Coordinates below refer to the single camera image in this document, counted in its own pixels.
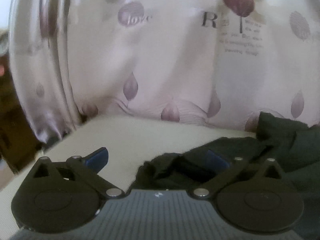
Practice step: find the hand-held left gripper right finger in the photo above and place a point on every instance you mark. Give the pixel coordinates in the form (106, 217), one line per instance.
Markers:
(217, 162)

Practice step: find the dark wooden cabinet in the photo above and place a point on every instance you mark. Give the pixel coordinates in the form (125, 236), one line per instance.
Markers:
(15, 130)

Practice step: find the cream curtain with purple print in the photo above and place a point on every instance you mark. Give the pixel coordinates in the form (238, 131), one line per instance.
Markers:
(162, 62)

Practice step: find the black garment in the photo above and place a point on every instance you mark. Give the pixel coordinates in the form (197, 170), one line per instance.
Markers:
(287, 150)

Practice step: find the beige mattress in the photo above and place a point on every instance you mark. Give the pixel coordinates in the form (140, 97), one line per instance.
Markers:
(150, 140)

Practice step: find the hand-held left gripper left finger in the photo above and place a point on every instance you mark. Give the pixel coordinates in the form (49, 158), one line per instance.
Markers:
(96, 160)

